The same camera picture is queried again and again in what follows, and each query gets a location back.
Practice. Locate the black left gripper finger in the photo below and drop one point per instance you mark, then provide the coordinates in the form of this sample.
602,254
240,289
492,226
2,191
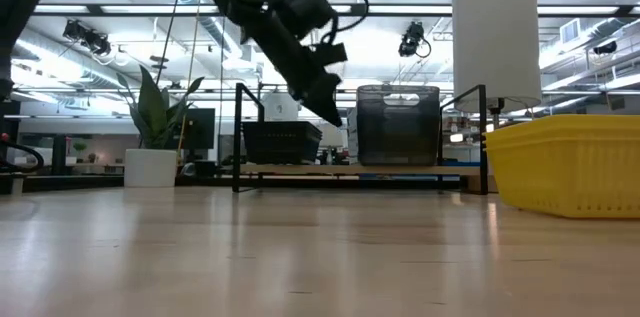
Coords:
315,99
330,89

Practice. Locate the black slotted plastic basket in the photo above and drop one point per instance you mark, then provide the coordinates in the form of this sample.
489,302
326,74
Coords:
282,123
282,128
282,149

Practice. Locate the grey translucent plastic bin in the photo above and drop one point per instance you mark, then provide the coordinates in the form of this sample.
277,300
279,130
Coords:
397,149
400,119
370,94

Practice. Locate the yellow slotted plastic basket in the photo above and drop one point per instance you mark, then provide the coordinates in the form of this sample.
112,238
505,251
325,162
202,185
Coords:
565,118
565,126
565,177

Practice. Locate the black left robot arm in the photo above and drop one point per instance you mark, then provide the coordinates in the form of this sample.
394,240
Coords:
250,2

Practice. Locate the white appliance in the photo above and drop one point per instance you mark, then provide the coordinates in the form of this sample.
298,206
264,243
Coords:
280,107

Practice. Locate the black flat screen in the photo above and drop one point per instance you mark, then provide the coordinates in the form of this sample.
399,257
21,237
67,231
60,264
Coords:
200,129

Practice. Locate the white shade table lamp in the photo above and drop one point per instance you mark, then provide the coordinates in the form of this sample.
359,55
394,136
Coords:
495,37

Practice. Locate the potted plant in white pot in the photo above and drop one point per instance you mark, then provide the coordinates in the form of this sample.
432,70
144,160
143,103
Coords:
150,167

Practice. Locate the black ceiling spotlight cluster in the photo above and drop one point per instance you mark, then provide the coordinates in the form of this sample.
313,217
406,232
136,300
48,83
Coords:
87,39

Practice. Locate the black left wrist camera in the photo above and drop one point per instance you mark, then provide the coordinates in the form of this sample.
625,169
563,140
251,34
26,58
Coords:
307,9

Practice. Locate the wooden shelf with black frame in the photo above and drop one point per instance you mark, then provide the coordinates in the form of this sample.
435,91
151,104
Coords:
350,169

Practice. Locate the black overhead camera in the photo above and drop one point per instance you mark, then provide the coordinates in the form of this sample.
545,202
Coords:
412,39

